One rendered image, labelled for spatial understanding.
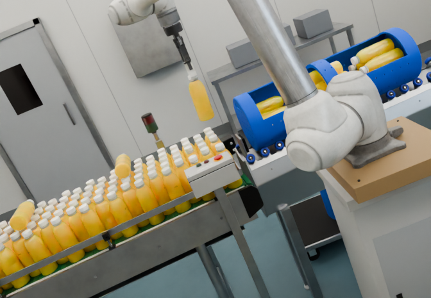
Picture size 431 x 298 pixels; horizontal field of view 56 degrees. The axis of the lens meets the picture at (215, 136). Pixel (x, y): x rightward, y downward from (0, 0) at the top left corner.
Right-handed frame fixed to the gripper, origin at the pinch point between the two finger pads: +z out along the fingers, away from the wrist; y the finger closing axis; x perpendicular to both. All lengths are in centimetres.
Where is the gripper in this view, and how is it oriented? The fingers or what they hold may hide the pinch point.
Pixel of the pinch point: (190, 69)
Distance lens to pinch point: 178.6
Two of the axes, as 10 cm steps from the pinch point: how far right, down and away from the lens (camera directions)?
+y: -2.1, -2.8, 9.4
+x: -9.1, 4.2, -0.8
